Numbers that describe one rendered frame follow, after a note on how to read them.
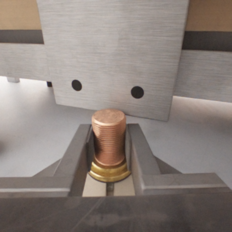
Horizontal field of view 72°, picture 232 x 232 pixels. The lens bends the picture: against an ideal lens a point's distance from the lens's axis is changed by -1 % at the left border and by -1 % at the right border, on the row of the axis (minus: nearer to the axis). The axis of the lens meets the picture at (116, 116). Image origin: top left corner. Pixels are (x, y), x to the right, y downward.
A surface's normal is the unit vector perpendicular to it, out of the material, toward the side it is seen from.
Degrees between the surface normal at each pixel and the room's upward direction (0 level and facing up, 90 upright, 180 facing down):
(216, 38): 90
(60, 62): 90
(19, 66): 90
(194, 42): 90
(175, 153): 180
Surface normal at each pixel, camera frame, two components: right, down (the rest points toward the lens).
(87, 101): -0.32, 0.47
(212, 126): 0.00, -0.87
